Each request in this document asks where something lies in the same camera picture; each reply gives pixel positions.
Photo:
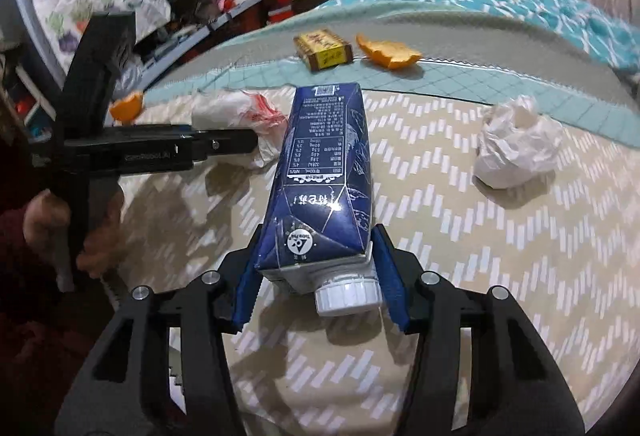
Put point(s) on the cluttered grey shelf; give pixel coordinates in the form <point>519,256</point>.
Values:
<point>210,6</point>

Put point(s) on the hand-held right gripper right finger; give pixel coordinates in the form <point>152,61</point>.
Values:
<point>389,276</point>

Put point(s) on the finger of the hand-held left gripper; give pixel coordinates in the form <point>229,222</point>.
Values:
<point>225,143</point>

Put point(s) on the crumpled white tissue paper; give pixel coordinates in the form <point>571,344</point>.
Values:
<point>515,143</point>

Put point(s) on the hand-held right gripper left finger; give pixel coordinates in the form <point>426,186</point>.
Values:
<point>246,292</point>

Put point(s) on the blue milk carton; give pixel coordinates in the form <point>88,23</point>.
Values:
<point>322,186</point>

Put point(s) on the small orange peel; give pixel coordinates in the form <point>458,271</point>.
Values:
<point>126,107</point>

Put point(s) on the white plastic bag red print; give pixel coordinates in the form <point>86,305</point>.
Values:
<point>240,118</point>

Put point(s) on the large orange peel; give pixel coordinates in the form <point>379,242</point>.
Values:
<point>389,52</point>

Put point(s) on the beige chevron bed cover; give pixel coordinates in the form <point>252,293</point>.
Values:
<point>400,216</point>

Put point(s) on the person's left hand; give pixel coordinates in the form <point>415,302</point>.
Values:
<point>100,236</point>

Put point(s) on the yellow cardboard box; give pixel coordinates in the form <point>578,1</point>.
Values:
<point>322,47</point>

